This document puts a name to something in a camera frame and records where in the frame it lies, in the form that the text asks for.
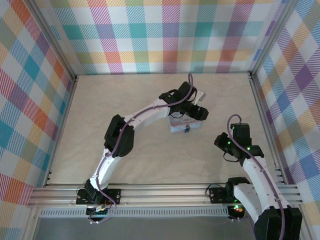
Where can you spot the pastel bunny print box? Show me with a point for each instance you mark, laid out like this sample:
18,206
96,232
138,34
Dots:
180,126

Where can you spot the black connector board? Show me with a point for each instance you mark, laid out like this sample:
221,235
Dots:
98,211

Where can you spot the aluminium side rail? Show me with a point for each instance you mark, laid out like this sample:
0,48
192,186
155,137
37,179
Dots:
62,130
266,125

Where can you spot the black module with lights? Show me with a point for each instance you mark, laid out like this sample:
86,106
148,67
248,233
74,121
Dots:
236,211

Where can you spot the aluminium frame post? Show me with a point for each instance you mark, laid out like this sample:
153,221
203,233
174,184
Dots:
58,50
271,40

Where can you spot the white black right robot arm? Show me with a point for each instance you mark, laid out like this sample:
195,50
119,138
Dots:
255,172

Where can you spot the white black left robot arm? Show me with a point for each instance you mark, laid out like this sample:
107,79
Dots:
147,115

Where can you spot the wide aluminium base rail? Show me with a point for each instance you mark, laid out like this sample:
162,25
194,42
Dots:
162,195

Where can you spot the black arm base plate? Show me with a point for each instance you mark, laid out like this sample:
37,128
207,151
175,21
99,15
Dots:
116,196
217,195

